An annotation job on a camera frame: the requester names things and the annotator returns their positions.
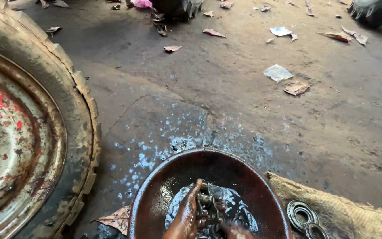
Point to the person's left hand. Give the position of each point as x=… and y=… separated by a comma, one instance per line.
x=183, y=215

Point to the person's right hand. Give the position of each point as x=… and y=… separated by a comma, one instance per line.
x=239, y=234

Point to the person's left fingers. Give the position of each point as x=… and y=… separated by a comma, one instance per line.
x=195, y=194

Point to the person's right fingers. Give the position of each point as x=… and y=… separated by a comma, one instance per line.
x=228, y=228

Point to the greasy metal bearing part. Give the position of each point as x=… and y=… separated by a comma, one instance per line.
x=208, y=207

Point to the dark oily liquid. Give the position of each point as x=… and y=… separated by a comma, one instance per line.
x=240, y=212

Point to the rusty round metal basin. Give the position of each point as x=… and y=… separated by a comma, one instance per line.
x=164, y=192

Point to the large steel ball bearing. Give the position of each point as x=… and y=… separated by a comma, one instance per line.
x=302, y=215

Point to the large brown dry leaf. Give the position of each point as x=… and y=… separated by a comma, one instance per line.
x=118, y=219

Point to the small steel ball bearing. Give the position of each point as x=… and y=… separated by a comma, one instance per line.
x=316, y=231

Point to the brown burlap sack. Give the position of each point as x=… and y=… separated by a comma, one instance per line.
x=343, y=212

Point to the clear plastic wrapper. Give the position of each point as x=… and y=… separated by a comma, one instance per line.
x=277, y=72
x=280, y=31

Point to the scattered dry leaves litter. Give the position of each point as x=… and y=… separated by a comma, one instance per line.
x=214, y=32

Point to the large worn tyre with rim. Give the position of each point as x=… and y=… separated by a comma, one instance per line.
x=28, y=132

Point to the black lugged tyre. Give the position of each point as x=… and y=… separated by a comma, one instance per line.
x=376, y=11
x=177, y=7

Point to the pink plastic bag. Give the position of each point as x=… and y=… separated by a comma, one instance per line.
x=143, y=3

